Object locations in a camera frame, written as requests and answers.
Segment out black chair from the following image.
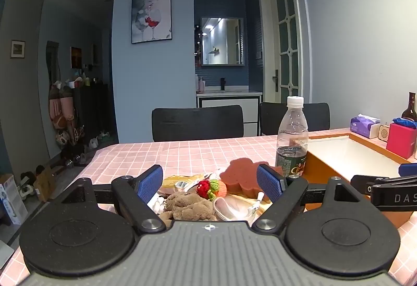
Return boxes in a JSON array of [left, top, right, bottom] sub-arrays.
[[260, 102, 331, 137], [151, 105, 245, 142]]

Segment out dark shoe cabinet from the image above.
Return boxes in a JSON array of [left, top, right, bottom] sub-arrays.
[[73, 82, 110, 146]]

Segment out wall mirror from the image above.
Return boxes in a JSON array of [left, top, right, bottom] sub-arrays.
[[201, 17, 245, 67]]

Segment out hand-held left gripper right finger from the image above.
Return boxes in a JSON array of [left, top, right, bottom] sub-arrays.
[[251, 164, 364, 236]]

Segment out dark wine bottle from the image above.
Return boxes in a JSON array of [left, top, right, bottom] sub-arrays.
[[401, 92, 417, 122]]

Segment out red crochet strawberry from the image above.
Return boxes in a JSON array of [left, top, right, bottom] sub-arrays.
[[196, 179, 212, 199]]

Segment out white vanity cabinet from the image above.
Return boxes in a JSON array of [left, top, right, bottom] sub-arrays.
[[196, 91, 263, 137]]

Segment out yellow snack packet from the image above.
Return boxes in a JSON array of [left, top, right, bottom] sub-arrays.
[[162, 173, 216, 196]]

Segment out pink white crochet toy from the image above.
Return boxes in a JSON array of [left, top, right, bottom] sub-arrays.
[[148, 195, 167, 215]]

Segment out clear plastic spoon packet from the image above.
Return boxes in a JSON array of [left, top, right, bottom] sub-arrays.
[[213, 191, 273, 222]]

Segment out red box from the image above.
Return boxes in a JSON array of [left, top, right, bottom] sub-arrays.
[[386, 122, 417, 159]]

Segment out orange crochet toy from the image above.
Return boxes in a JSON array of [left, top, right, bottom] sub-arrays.
[[208, 179, 228, 201]]

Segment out pink checked tablecloth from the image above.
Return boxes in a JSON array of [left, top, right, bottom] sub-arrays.
[[0, 127, 417, 286]]

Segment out small framed picture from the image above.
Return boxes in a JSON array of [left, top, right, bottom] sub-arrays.
[[10, 40, 26, 59]]

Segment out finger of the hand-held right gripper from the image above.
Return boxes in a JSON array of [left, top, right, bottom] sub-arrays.
[[351, 174, 404, 195], [398, 163, 417, 178]]

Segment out white glass-pane door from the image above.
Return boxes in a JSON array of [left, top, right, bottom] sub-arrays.
[[257, 0, 310, 104]]

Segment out purple tissue pack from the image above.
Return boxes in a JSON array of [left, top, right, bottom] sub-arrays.
[[350, 114, 381, 139]]

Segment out wine glass painting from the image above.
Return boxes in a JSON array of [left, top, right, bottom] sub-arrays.
[[131, 0, 172, 44]]

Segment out clear plastic bottle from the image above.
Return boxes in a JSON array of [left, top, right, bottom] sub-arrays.
[[275, 95, 309, 178]]

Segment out small wooden speaker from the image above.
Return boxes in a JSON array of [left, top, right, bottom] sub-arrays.
[[378, 124, 392, 143]]

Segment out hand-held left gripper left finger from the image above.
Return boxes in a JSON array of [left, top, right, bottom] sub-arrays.
[[60, 164, 167, 235]]

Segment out blue wrapped item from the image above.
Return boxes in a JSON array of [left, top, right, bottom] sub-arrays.
[[392, 117, 417, 129]]

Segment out white blue cardboard carton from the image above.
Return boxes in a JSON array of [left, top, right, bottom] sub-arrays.
[[0, 173, 28, 226]]

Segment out brown paper bag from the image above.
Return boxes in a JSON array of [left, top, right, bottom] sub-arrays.
[[34, 166, 57, 202]]

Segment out brown bear-shaped sponge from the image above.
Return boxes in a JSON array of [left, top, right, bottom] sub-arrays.
[[219, 158, 285, 199]]

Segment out dark framed picture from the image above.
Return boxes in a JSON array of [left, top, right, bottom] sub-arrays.
[[71, 47, 82, 69]]

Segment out brown plush toy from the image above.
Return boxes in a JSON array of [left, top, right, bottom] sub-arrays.
[[158, 191, 219, 222]]

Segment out hanging bags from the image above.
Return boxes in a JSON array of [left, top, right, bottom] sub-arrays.
[[48, 80, 78, 148]]

